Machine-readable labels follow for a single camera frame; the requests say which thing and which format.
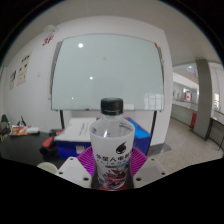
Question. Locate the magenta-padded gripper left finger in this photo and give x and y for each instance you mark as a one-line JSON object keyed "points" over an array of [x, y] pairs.
{"points": [[75, 170]]}

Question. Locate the red and white flag sign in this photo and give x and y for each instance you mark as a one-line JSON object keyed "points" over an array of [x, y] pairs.
{"points": [[188, 95]]}

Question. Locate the white flat box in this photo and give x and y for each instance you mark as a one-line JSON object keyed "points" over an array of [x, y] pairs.
{"points": [[34, 130]]}

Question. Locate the small white wall poster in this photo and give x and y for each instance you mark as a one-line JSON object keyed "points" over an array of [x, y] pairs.
{"points": [[12, 79]]}

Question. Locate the orange flat package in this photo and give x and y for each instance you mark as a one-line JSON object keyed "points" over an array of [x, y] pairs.
{"points": [[20, 130]]}

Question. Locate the grey notice board with papers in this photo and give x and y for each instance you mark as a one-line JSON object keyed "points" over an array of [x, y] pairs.
{"points": [[56, 55]]}

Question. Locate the red and black tool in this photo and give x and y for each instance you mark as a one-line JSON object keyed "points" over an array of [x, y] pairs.
{"points": [[48, 143]]}

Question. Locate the large whiteboard on stand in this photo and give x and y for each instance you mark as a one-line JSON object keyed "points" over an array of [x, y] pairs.
{"points": [[106, 70]]}

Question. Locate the blue cardboard box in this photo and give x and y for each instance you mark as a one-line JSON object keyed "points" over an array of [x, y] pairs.
{"points": [[71, 143]]}

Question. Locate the large white wall poster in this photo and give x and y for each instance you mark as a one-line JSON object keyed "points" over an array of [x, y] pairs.
{"points": [[23, 68]]}

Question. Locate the red wall cabinet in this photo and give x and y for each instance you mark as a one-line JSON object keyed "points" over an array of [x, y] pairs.
{"points": [[193, 120]]}

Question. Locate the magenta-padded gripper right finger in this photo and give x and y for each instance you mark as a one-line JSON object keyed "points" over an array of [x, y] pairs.
{"points": [[146, 170]]}

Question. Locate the clear black-capped drink bottle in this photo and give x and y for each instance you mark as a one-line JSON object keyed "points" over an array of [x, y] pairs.
{"points": [[111, 143]]}

